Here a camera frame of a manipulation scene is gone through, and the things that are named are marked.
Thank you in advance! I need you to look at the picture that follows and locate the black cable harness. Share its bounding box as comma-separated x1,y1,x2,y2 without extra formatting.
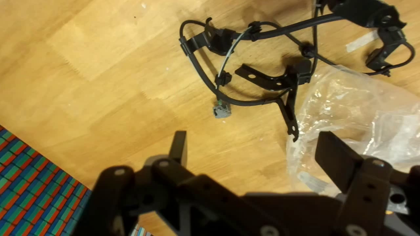
178,0,416,143

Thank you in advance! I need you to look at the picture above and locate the clear plastic bag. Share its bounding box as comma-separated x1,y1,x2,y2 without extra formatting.
285,65,420,200

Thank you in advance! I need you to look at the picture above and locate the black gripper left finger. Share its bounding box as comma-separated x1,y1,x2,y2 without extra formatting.
71,130,281,236

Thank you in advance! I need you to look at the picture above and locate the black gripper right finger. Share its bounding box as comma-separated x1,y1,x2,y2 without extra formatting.
314,130,420,236

